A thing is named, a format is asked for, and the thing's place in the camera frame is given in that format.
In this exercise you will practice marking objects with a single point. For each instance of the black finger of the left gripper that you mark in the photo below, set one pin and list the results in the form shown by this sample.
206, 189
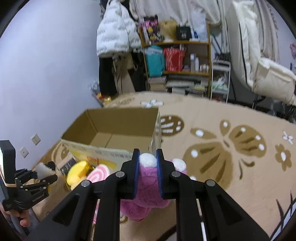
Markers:
46, 181

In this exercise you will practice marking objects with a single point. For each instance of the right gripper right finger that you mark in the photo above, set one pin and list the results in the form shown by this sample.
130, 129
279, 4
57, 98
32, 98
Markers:
176, 185

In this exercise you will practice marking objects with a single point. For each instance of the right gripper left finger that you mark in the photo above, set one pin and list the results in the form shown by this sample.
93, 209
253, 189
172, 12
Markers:
121, 185

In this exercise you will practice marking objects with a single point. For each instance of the pink swirl roll plush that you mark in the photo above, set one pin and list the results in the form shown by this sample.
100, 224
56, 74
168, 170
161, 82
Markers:
99, 173

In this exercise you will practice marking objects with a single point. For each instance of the pink plush toy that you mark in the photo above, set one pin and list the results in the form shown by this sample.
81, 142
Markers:
148, 196

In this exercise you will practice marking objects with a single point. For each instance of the yellow plush toy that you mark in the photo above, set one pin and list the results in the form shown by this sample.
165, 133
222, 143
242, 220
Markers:
78, 173

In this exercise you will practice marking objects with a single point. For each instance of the person's hand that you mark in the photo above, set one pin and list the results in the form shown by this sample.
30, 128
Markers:
24, 216

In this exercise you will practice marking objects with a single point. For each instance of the cardboard box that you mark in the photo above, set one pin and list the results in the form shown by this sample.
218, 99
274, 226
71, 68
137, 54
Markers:
110, 135

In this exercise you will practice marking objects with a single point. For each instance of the bag of toys on floor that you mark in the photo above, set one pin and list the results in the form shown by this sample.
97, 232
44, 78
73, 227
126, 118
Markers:
103, 100

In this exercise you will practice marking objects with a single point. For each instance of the stack of books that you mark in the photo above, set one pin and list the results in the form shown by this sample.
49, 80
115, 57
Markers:
180, 84

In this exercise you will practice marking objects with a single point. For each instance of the wooden shelf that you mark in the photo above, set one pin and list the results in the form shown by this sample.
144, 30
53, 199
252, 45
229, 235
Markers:
197, 60

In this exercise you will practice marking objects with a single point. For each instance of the white rolling cart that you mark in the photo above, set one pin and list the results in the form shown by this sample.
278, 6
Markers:
220, 80

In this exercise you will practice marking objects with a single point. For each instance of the red gift bag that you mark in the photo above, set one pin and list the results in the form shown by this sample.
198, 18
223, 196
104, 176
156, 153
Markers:
174, 59

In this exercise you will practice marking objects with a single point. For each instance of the teal bag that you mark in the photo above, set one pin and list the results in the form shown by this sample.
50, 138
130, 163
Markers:
155, 60

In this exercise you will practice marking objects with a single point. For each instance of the black box with 40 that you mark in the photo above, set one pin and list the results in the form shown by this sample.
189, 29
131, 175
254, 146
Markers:
183, 33

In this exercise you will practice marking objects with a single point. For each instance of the white puffer jacket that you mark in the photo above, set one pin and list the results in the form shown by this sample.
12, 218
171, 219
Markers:
117, 32

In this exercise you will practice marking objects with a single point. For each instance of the blonde wig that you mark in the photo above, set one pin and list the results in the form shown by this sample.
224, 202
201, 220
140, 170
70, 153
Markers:
168, 30

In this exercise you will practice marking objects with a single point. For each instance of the anime poster bag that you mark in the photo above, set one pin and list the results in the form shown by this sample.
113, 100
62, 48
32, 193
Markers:
151, 30

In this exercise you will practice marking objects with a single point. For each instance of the white folded mattress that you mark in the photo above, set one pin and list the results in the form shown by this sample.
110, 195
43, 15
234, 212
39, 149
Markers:
254, 50

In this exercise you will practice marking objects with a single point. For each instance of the wall socket lower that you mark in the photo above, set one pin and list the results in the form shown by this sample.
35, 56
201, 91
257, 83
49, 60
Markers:
24, 152

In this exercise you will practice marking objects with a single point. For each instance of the wall socket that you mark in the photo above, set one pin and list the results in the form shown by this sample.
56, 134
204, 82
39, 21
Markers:
35, 139
24, 152

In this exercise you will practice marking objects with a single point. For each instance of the wall socket upper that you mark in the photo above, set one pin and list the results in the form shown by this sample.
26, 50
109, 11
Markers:
35, 139

